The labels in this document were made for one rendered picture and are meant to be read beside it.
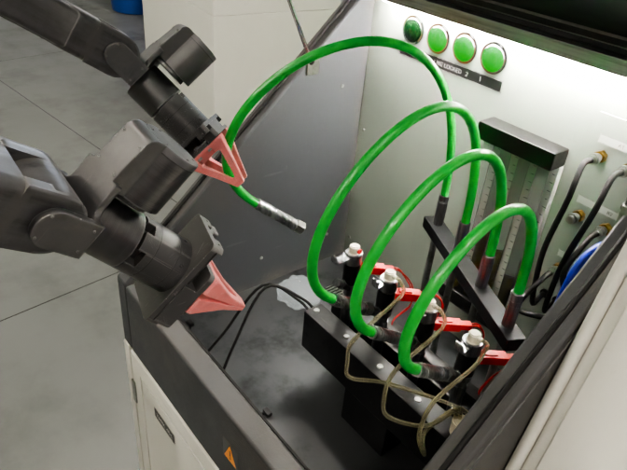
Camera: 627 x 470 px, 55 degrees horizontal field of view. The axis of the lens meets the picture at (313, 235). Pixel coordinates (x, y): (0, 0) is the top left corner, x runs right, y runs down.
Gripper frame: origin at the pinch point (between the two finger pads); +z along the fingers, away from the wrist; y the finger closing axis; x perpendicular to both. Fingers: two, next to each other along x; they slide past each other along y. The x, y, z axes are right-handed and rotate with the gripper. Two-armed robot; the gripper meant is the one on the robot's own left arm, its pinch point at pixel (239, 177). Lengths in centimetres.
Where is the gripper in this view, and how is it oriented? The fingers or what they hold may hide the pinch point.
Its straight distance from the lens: 91.5
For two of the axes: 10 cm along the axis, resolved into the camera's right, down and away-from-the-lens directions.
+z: 6.8, 7.0, 2.2
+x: -7.3, 6.3, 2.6
